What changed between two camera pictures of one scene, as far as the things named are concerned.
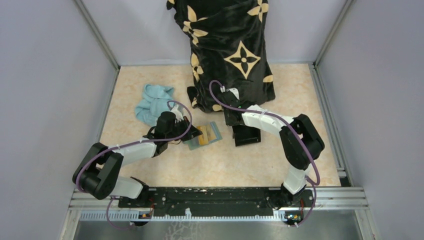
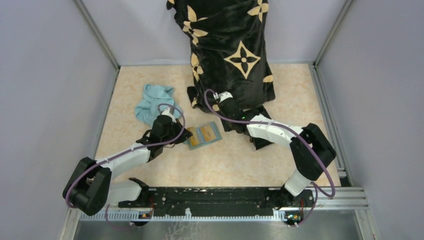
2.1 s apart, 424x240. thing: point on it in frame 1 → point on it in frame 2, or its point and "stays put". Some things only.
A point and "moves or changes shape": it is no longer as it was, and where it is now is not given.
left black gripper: [193, 131] stays put
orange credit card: [210, 133] stays put
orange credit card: [203, 138] moves or changes shape
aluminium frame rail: [324, 198] stays put
